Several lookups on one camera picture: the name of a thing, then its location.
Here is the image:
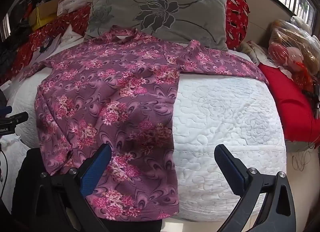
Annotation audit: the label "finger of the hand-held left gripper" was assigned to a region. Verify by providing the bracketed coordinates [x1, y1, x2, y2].
[9, 111, 29, 124]

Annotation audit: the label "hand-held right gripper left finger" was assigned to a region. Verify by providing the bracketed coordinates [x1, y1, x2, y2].
[32, 143, 113, 232]

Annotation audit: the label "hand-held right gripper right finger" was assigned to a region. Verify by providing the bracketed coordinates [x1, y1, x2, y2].
[214, 144, 300, 232]

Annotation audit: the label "purple floral shirt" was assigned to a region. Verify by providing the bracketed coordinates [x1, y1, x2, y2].
[24, 25, 269, 222]

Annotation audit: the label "dark clothes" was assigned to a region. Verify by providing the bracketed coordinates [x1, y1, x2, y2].
[0, 22, 33, 67]

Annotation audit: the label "black cloth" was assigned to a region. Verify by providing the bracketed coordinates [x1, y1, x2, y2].
[11, 147, 163, 232]

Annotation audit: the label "white quilted bed cover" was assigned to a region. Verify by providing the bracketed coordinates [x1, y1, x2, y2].
[5, 43, 288, 222]

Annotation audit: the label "white papers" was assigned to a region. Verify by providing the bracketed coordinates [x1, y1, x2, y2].
[32, 25, 84, 62]

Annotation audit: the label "plain red cloth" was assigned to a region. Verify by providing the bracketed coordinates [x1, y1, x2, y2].
[257, 63, 320, 147]

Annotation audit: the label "red printed cloth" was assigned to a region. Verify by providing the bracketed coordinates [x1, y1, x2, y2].
[0, 4, 92, 86]

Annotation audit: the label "cardboard box with yellow tape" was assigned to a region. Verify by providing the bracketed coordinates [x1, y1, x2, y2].
[29, 0, 62, 31]

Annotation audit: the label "beige patterned cloth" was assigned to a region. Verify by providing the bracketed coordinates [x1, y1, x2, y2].
[237, 40, 262, 65]

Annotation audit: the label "white plastic bag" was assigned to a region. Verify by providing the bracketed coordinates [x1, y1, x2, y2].
[57, 0, 87, 16]

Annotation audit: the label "clear plastic bag of goods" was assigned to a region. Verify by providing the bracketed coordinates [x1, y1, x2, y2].
[267, 17, 320, 92]

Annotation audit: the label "red printed pillow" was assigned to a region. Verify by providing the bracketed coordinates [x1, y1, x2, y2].
[104, 0, 250, 50]

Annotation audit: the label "grey floral pillow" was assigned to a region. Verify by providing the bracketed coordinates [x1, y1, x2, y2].
[84, 0, 229, 51]

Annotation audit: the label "black cable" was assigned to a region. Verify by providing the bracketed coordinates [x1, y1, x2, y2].
[0, 144, 8, 185]

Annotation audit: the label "thin wire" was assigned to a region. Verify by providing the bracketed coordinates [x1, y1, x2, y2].
[291, 144, 313, 171]

